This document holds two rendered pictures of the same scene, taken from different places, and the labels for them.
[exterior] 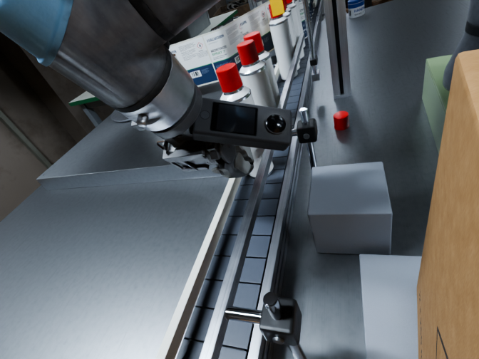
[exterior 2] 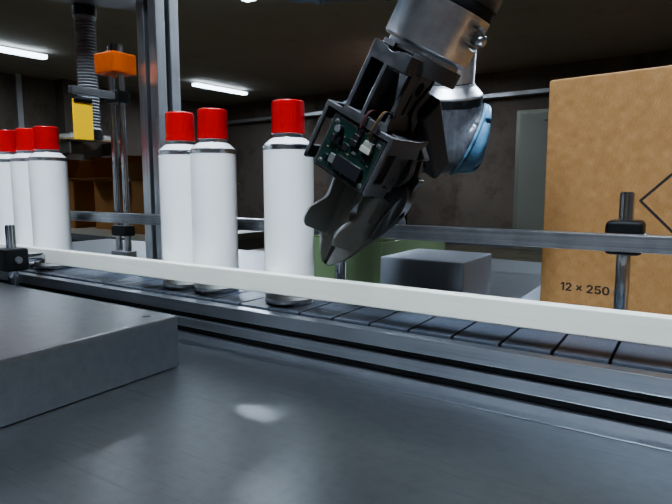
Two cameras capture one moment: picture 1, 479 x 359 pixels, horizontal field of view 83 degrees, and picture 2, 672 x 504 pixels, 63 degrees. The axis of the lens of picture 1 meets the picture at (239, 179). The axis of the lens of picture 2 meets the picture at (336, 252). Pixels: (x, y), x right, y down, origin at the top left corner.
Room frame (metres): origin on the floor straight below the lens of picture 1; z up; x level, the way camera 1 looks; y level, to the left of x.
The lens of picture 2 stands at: (0.34, 0.52, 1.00)
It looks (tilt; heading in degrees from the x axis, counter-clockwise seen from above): 7 degrees down; 273
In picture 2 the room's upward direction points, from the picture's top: straight up
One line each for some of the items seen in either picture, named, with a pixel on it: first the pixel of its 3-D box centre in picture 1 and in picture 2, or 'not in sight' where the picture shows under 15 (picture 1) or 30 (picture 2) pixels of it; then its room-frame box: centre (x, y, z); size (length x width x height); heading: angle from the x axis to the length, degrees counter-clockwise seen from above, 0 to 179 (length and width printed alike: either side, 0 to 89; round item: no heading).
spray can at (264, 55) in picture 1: (264, 85); (182, 200); (0.56, -0.13, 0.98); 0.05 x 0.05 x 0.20
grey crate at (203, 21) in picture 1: (182, 23); not in sight; (3.01, -0.08, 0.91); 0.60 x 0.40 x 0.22; 150
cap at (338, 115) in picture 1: (341, 120); not in sight; (0.52, -0.27, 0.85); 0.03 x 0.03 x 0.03
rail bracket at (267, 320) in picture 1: (269, 336); (620, 288); (0.12, 0.03, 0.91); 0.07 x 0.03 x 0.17; 61
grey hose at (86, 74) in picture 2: not in sight; (87, 74); (0.80, -0.38, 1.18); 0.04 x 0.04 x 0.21
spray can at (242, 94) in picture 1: (245, 125); (288, 203); (0.42, -0.05, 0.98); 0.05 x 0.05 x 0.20
